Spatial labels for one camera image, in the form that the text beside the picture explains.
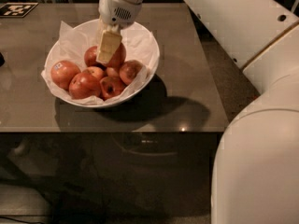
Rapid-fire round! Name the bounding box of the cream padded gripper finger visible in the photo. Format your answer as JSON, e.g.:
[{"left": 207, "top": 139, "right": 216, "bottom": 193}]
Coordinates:
[{"left": 96, "top": 23, "right": 122, "bottom": 63}]

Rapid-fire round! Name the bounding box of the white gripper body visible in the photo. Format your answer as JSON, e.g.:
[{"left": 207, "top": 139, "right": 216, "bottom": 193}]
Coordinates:
[{"left": 98, "top": 0, "right": 142, "bottom": 27}]

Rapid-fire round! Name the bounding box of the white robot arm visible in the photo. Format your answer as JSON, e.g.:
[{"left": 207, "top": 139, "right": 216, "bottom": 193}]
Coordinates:
[{"left": 183, "top": 0, "right": 299, "bottom": 224}]

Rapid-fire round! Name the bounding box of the back dark red apple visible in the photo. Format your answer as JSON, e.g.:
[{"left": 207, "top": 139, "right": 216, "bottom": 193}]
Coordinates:
[{"left": 84, "top": 46, "right": 100, "bottom": 66}]

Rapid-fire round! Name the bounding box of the small hidden middle apple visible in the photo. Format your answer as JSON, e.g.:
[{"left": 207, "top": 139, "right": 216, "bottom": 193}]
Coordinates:
[{"left": 85, "top": 66, "right": 119, "bottom": 80}]

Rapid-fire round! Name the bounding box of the left red apple with sticker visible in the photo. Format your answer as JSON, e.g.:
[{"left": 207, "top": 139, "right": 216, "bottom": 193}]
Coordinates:
[{"left": 50, "top": 60, "right": 80, "bottom": 91}]

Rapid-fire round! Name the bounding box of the white bowl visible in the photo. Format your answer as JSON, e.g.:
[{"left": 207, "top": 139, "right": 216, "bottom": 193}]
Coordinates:
[{"left": 43, "top": 18, "right": 161, "bottom": 109}]

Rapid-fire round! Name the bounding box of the white tissue paper liner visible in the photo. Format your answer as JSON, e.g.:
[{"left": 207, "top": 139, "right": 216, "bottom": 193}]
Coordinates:
[{"left": 40, "top": 21, "right": 155, "bottom": 106}]

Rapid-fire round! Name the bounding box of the black white fiducial marker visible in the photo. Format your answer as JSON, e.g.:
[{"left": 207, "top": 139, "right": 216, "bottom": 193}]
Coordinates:
[{"left": 0, "top": 2, "right": 37, "bottom": 18}]

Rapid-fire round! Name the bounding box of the dark object at left edge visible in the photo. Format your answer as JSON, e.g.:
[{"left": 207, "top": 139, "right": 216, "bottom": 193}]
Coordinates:
[{"left": 0, "top": 52, "right": 5, "bottom": 67}]

